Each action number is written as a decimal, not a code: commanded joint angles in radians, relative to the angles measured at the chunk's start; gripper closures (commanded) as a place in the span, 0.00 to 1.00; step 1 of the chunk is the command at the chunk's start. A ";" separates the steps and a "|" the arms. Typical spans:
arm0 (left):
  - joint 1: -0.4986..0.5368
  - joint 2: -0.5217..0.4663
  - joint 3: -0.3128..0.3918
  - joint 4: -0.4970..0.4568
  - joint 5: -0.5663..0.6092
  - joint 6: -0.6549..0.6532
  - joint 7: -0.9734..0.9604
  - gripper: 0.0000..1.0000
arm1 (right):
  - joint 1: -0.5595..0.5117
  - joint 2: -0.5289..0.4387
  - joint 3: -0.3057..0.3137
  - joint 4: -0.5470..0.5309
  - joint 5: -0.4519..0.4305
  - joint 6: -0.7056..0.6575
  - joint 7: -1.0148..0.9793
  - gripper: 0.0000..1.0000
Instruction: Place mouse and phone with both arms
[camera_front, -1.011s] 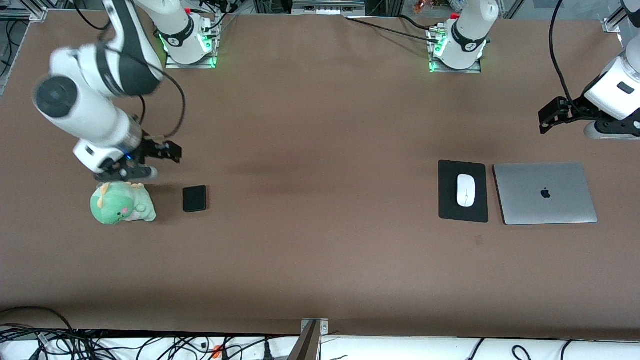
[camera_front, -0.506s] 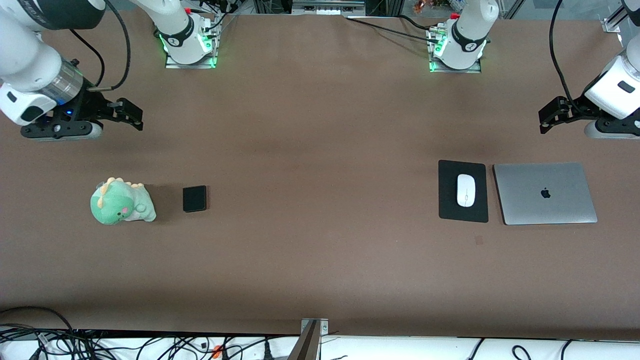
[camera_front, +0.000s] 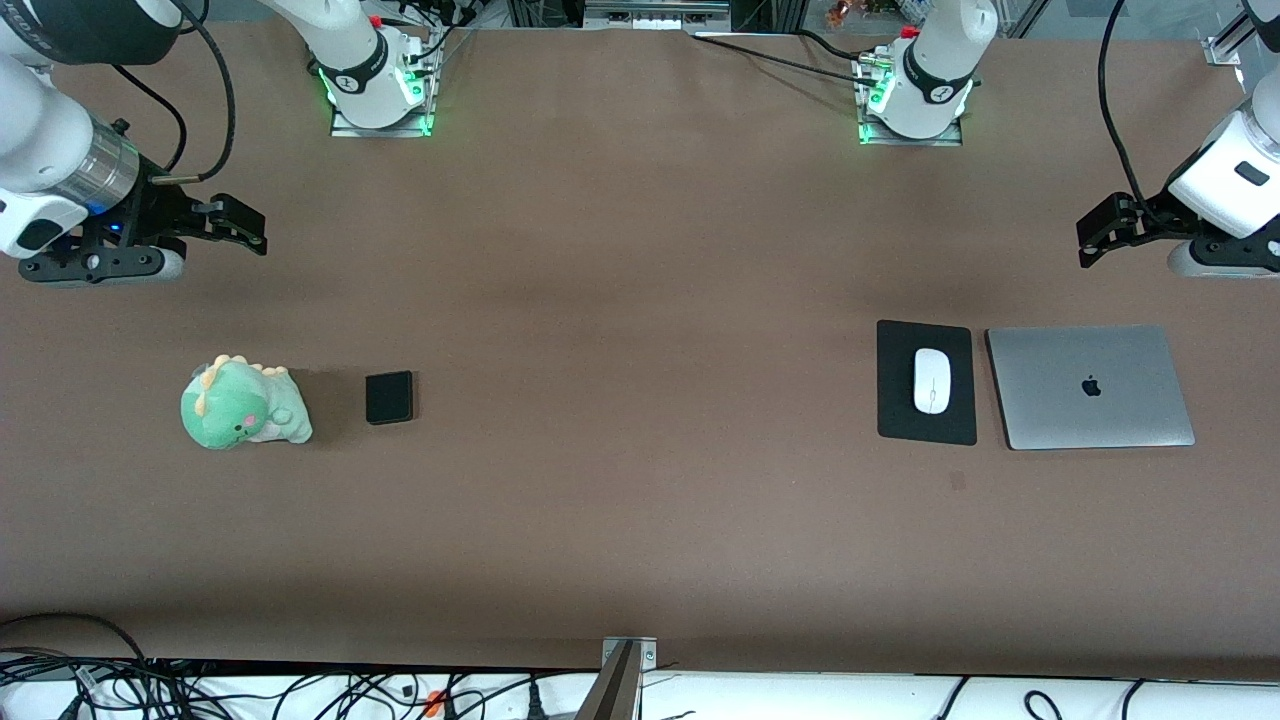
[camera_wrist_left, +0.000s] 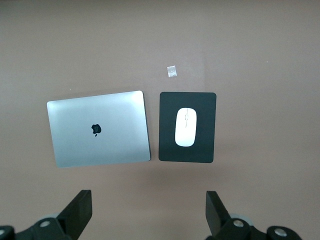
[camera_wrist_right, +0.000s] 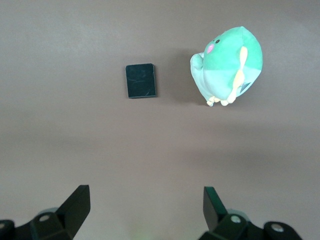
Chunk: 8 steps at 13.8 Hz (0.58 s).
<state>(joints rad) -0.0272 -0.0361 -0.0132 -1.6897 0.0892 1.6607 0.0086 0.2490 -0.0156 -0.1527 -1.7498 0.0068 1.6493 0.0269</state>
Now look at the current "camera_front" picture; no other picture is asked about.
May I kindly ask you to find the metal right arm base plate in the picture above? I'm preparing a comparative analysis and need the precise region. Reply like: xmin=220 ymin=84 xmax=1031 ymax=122
xmin=330 ymin=98 xmax=437 ymax=139

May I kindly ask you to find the large black looped cable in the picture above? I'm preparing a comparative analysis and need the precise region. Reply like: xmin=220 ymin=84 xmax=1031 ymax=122
xmin=0 ymin=612 xmax=153 ymax=683

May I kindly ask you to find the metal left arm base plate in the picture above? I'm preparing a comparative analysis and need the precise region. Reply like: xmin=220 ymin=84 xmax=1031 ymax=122
xmin=857 ymin=112 xmax=966 ymax=148

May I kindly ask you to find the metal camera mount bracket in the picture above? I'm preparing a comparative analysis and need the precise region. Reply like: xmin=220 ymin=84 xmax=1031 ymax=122
xmin=575 ymin=636 xmax=658 ymax=720

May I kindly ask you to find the green dinosaur plush toy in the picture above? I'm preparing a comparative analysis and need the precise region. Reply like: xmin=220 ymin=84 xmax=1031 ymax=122
xmin=180 ymin=354 xmax=314 ymax=451

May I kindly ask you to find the black mouse pad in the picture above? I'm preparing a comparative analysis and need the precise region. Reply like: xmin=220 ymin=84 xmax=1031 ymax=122
xmin=876 ymin=319 xmax=978 ymax=447

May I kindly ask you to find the white computer mouse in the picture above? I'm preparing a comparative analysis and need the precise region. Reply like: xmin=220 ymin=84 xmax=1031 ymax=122
xmin=913 ymin=347 xmax=952 ymax=415

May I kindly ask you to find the grey metal box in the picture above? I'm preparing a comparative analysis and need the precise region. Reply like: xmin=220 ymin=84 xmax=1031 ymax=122
xmin=583 ymin=0 xmax=732 ymax=31

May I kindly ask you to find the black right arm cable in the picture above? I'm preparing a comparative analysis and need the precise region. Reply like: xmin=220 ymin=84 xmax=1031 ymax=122
xmin=100 ymin=0 xmax=238 ymax=187

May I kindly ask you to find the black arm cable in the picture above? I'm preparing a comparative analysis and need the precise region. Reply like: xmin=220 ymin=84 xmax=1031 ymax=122
xmin=100 ymin=0 xmax=238 ymax=187
xmin=1097 ymin=0 xmax=1163 ymax=217

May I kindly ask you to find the small black square box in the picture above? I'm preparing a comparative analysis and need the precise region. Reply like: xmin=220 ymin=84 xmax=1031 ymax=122
xmin=365 ymin=370 xmax=415 ymax=426

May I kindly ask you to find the grey laptop with apple logo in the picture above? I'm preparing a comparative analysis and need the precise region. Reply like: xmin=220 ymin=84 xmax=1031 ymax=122
xmin=985 ymin=324 xmax=1197 ymax=452

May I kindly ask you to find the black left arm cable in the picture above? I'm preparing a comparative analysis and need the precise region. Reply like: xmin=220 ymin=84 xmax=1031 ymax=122
xmin=1097 ymin=0 xmax=1163 ymax=217

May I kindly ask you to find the white cable ledge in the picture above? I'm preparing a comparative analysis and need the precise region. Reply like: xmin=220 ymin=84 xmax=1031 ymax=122
xmin=0 ymin=668 xmax=1280 ymax=720

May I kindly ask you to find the long black table cable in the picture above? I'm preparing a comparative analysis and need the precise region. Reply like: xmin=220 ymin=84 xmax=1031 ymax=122
xmin=690 ymin=33 xmax=876 ymax=83

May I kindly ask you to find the short black table cable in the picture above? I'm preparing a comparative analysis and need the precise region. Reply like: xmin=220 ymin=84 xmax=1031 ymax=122
xmin=795 ymin=29 xmax=871 ymax=63

